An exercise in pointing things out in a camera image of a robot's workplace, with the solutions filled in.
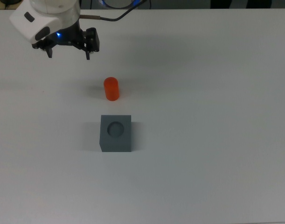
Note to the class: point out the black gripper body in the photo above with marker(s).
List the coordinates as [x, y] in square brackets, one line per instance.
[70, 36]

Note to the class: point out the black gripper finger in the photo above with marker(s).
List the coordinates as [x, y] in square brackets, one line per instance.
[49, 50]
[93, 39]

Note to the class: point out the orange cylinder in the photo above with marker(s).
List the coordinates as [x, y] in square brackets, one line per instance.
[111, 89]

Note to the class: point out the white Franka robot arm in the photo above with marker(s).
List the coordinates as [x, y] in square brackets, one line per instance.
[45, 9]

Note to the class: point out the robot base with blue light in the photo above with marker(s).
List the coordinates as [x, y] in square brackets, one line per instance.
[119, 2]

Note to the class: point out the grey block with round hole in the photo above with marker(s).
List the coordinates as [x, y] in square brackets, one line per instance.
[115, 144]

